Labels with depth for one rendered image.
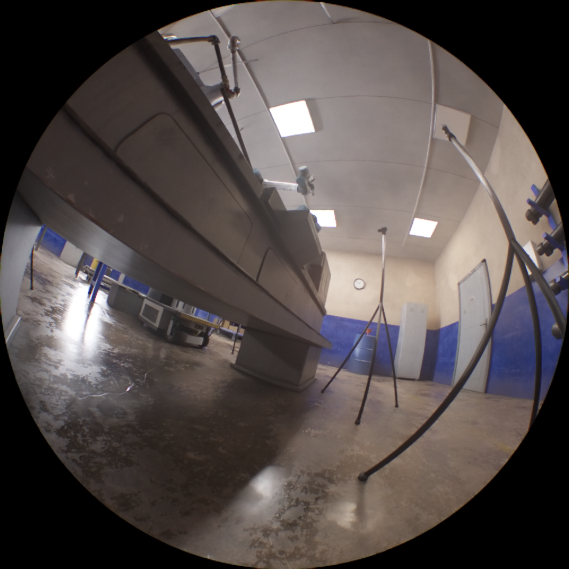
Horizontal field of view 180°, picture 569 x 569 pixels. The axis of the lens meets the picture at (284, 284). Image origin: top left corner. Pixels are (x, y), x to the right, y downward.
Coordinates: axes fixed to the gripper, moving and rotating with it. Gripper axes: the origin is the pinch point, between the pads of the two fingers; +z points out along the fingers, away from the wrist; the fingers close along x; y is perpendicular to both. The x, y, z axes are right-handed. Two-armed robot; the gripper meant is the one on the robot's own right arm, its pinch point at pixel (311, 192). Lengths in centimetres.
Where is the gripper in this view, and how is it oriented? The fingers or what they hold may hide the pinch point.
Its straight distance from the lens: 202.6
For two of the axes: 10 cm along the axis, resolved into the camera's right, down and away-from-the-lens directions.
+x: 5.1, 7.0, -4.9
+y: -7.9, 6.1, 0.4
